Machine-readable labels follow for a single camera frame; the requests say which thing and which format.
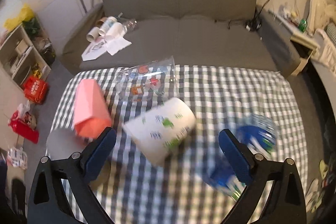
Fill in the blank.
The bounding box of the white paper cup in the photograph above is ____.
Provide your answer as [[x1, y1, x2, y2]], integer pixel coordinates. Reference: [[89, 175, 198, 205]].
[[122, 97, 196, 165]]

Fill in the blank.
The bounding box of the grey cup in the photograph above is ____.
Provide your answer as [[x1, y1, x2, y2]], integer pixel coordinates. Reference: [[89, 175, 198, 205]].
[[46, 128, 87, 160]]

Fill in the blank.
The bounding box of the blue printed plastic cup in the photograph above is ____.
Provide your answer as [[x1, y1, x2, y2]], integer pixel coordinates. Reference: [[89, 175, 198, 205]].
[[208, 114, 277, 201]]

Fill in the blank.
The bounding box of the pink hexagonal cup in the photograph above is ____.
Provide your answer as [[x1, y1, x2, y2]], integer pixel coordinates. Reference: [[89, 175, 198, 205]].
[[73, 79, 112, 139]]

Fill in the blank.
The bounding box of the clear printed plastic cup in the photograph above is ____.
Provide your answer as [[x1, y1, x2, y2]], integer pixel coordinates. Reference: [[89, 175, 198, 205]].
[[114, 56, 177, 102]]

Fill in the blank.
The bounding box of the red and white bag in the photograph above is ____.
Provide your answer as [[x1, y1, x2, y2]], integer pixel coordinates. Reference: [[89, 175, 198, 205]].
[[8, 101, 39, 144]]

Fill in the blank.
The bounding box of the checked tablecloth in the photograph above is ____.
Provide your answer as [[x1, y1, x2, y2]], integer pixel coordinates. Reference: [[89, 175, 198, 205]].
[[52, 65, 308, 223]]

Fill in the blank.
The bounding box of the white shelf cabinet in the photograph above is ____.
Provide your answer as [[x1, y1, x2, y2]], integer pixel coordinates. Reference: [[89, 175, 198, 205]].
[[1, 24, 51, 89]]

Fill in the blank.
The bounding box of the white printed paper on sofa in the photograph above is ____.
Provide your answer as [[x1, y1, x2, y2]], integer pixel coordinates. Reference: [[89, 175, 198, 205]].
[[81, 36, 131, 61]]

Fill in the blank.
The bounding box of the white bedside table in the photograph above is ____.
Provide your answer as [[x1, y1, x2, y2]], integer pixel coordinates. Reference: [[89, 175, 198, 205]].
[[268, 10, 319, 76]]

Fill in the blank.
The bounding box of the green can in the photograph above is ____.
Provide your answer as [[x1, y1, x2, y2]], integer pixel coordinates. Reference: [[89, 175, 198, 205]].
[[298, 18, 307, 32]]

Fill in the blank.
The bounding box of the striped pillow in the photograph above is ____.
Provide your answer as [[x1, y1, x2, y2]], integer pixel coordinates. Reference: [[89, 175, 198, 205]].
[[325, 22, 336, 47]]

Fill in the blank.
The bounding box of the yellow plastic bag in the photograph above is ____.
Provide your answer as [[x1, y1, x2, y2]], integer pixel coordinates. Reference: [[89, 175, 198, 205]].
[[3, 3, 35, 32]]

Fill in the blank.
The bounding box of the white bed headboard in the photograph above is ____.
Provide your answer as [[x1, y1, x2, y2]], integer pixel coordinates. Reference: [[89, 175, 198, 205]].
[[307, 0, 336, 33]]

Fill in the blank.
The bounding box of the clear plastic bottle on sofa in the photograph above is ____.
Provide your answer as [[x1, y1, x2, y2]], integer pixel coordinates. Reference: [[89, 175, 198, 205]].
[[117, 12, 137, 33]]

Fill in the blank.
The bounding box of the grey sofa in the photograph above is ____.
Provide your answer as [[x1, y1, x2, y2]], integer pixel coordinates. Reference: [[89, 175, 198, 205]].
[[56, 0, 299, 77]]

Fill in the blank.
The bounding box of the black cable on sofa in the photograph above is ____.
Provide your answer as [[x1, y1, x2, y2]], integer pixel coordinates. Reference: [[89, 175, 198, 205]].
[[213, 0, 275, 32]]

